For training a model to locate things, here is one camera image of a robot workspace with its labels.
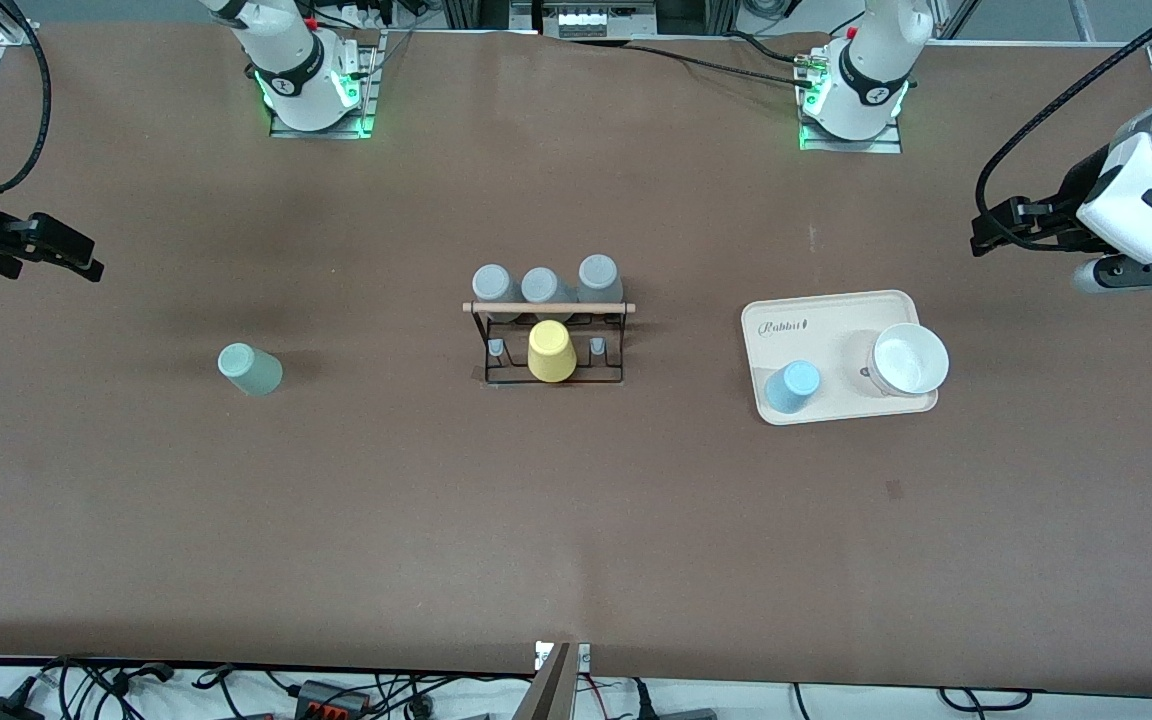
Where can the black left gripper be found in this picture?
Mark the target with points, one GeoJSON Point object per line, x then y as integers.
{"type": "Point", "coordinates": [1070, 200]}

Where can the mint green cup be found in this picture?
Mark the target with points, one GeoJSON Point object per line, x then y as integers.
{"type": "Point", "coordinates": [251, 370]}

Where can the light blue cup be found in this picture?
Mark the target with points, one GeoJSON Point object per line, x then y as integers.
{"type": "Point", "coordinates": [791, 388]}

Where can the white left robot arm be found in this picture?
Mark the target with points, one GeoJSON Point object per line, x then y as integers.
{"type": "Point", "coordinates": [871, 90]}

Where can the white bowl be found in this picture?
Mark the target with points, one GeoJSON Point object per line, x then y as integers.
{"type": "Point", "coordinates": [908, 360]}

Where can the beige rabbit print tray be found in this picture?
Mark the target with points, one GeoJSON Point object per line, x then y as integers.
{"type": "Point", "coordinates": [806, 340]}

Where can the grey cup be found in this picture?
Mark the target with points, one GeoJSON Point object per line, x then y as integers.
{"type": "Point", "coordinates": [599, 275]}
{"type": "Point", "coordinates": [492, 283]}
{"type": "Point", "coordinates": [542, 285]}

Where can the black power adapter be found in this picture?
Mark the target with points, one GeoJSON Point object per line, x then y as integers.
{"type": "Point", "coordinates": [1, 710]}

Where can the white power strip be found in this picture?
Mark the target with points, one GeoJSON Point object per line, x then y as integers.
{"type": "Point", "coordinates": [596, 20]}

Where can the yellow cup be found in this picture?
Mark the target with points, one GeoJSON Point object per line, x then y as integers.
{"type": "Point", "coordinates": [551, 352]}

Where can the grey orange connector block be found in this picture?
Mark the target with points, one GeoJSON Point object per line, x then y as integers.
{"type": "Point", "coordinates": [331, 697]}

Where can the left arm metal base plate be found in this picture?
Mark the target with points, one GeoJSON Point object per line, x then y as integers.
{"type": "Point", "coordinates": [886, 146]}

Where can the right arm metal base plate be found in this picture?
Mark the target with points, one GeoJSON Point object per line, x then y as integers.
{"type": "Point", "coordinates": [372, 60]}

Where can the small white bracket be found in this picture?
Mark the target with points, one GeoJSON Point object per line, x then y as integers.
{"type": "Point", "coordinates": [583, 657]}

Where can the aluminium post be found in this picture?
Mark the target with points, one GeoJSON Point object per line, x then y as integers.
{"type": "Point", "coordinates": [548, 690]}

